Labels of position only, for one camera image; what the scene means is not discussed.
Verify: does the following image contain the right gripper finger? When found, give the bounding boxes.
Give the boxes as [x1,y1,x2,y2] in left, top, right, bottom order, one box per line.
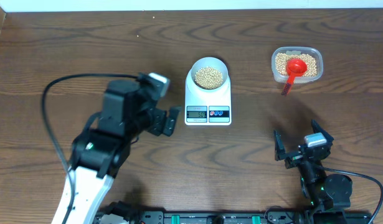
[311,119,334,142]
[273,130,286,161]

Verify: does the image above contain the red plastic measuring scoop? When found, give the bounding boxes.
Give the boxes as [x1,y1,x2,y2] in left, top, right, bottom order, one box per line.
[281,58,307,96]

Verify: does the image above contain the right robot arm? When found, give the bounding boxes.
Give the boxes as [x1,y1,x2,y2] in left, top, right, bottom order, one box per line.
[273,120,352,224]

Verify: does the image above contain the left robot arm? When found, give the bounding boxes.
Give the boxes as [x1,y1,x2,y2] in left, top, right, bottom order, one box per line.
[41,73,180,223]

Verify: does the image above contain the white digital kitchen scale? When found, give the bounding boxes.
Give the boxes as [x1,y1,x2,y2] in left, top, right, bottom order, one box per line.
[184,73,232,126]

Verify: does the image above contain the soybeans in bowl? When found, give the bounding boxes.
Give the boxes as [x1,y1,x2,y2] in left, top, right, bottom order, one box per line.
[194,67,224,90]

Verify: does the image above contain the light grey round bowl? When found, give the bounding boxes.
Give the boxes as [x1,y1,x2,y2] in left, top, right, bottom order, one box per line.
[187,57,230,95]

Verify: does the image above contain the clear plastic soybean container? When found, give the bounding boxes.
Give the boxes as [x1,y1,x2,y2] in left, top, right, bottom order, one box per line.
[272,47,324,84]

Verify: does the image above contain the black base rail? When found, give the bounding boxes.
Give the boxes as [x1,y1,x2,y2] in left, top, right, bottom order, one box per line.
[92,202,371,224]

